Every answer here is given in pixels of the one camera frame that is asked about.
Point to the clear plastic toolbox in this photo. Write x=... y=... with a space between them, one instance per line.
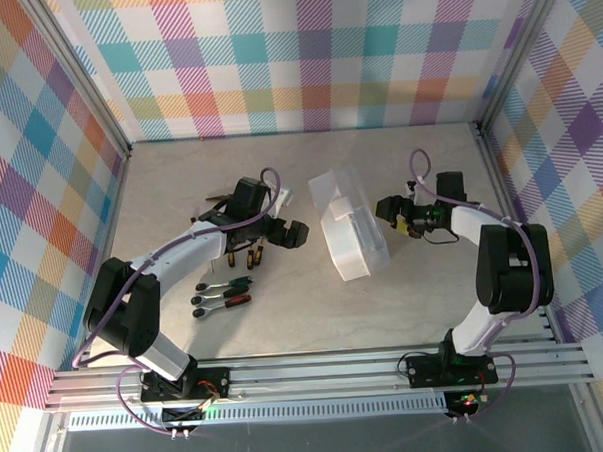
x=346 y=224

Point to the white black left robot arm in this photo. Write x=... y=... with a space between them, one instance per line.
x=193 y=256

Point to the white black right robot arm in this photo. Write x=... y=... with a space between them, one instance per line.
x=498 y=267

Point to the aluminium table side rail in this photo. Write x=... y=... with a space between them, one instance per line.
x=121 y=184
x=484 y=139

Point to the aluminium mounting rail beam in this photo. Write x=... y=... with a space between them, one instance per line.
x=313 y=375

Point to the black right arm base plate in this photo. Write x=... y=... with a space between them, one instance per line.
x=423 y=371

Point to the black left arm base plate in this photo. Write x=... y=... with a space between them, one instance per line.
x=223 y=374

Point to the aluminium frame post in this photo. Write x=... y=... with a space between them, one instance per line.
x=516 y=51
x=82 y=75

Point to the black left connector bracket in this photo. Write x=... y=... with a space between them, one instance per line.
x=179 y=415

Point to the aluminium frame bar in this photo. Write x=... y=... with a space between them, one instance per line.
x=47 y=447
x=590 y=423

